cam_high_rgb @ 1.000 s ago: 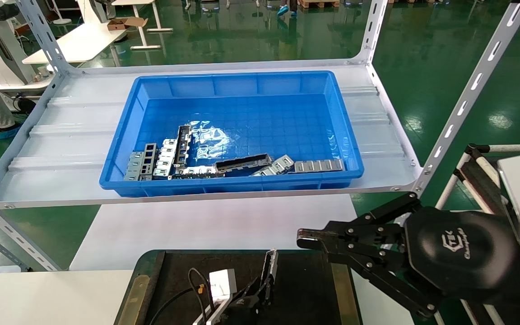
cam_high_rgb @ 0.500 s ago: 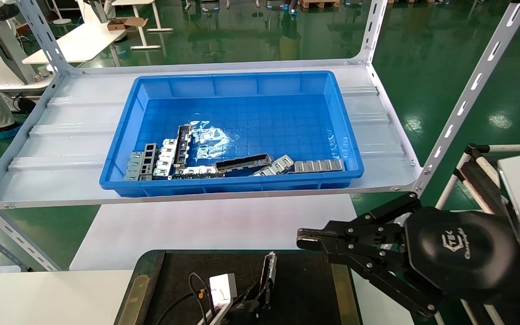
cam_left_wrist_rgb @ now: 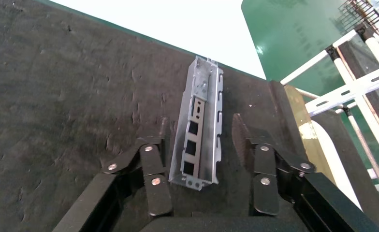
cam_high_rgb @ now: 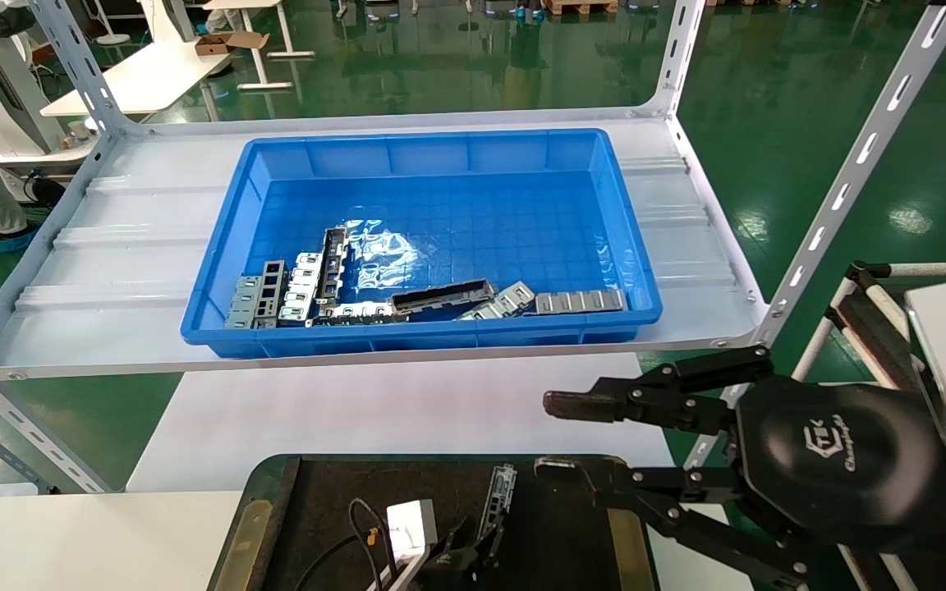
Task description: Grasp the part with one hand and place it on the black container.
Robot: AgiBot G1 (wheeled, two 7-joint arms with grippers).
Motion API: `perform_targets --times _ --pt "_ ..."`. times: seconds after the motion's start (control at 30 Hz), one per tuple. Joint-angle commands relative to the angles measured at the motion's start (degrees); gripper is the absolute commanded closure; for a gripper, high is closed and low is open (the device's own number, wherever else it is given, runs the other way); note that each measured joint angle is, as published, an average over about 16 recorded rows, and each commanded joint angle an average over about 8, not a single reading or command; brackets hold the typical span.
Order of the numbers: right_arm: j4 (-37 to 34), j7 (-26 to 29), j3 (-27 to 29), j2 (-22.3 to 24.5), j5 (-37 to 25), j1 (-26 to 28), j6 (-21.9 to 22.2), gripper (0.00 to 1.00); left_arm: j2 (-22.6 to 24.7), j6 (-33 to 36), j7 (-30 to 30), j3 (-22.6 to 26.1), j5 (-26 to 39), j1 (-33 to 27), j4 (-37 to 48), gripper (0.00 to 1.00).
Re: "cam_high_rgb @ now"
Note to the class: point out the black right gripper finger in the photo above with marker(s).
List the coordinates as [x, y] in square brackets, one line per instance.
[670, 402]
[686, 484]

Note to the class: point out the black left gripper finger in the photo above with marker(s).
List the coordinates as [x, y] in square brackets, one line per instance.
[489, 548]
[456, 542]

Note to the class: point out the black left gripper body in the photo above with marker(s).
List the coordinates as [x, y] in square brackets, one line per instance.
[452, 576]

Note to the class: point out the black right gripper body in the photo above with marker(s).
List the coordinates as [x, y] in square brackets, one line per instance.
[834, 460]

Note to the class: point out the dark mobile robot base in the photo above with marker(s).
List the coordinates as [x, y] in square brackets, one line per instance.
[502, 8]
[381, 10]

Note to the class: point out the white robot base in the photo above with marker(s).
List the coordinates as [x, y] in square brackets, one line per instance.
[171, 18]

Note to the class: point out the black container tray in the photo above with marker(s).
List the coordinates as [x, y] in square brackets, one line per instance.
[325, 509]

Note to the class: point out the silver angled metal part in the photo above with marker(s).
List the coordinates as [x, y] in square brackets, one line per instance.
[510, 300]

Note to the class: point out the long dark metal housing part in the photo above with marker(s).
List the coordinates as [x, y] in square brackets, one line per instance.
[440, 297]

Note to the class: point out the silver ribbed metal part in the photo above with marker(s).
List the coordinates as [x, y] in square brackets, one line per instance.
[302, 287]

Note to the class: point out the narrow dark metal housing part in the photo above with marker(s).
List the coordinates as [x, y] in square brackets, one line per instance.
[332, 267]

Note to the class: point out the flat silver slotted plate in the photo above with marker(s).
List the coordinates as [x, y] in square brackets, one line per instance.
[580, 301]

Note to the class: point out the dark perforated metal plate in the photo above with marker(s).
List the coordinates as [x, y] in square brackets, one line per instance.
[273, 287]

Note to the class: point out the grey perforated metal plate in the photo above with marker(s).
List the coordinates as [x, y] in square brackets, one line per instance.
[245, 302]

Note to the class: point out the blue plastic bin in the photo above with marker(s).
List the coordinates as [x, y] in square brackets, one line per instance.
[440, 164]

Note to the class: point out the wooden pallet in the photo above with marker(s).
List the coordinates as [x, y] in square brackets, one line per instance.
[580, 6]

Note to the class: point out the white metal shelf rack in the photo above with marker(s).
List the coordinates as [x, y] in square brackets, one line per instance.
[112, 246]

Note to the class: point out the white table with T legs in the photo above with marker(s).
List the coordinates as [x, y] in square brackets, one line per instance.
[253, 49]

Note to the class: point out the brown cardboard box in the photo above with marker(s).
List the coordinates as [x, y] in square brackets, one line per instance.
[231, 43]

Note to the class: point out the white work table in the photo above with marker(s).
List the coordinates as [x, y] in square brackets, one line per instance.
[144, 82]

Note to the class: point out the white round floor stand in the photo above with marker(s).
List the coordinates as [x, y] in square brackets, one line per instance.
[114, 34]

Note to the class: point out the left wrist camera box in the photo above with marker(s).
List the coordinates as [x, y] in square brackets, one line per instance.
[411, 525]

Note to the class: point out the white tube frame cart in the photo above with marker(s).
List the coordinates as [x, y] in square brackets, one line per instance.
[871, 328]

